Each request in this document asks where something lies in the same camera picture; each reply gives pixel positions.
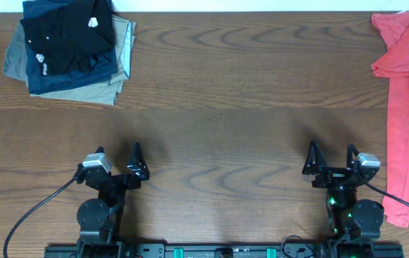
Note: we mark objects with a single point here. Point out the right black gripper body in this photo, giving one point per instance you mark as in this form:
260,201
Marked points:
331,175

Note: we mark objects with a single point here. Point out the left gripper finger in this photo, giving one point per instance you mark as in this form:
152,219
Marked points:
137,165
100,149

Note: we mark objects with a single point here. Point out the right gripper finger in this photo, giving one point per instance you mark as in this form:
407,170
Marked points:
315,160
352,153

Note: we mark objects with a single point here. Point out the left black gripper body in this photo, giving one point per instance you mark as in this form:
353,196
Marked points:
123,185

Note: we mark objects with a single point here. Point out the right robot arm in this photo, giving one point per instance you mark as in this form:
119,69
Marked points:
355,222

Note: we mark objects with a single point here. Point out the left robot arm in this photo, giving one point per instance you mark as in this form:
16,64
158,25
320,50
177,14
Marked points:
100,218

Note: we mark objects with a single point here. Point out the khaki folded garment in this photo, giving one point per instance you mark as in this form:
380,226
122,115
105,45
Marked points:
106,92

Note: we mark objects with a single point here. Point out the navy folded shirt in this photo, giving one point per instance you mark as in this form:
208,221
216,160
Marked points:
39,84

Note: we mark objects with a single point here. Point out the black folded polo shirt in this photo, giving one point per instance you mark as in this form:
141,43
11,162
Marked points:
65,36

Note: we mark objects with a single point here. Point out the grey folded garment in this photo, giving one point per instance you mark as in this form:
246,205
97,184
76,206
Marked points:
15,59

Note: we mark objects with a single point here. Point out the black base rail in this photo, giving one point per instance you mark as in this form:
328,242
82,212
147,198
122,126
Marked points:
288,249

